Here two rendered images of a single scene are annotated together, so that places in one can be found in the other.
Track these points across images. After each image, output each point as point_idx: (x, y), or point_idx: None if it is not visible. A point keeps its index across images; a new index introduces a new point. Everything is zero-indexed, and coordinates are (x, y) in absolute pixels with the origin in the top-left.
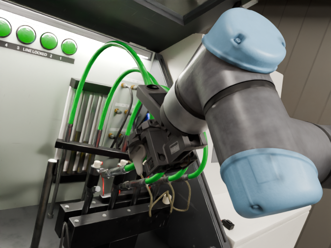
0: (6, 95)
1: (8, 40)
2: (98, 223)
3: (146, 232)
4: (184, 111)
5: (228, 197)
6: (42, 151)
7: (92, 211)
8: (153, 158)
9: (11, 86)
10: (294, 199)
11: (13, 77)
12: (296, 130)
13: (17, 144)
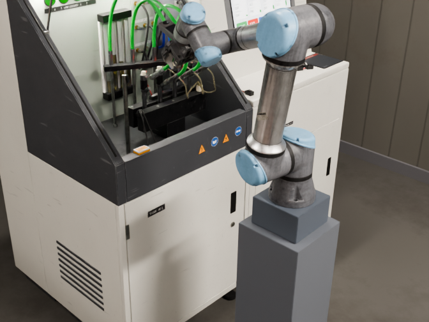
0: (62, 44)
1: (55, 6)
2: (156, 110)
3: (189, 114)
4: (182, 38)
5: (256, 75)
6: (92, 78)
7: (148, 107)
8: (176, 58)
9: (64, 36)
10: (210, 57)
11: (63, 30)
12: (211, 38)
13: (76, 77)
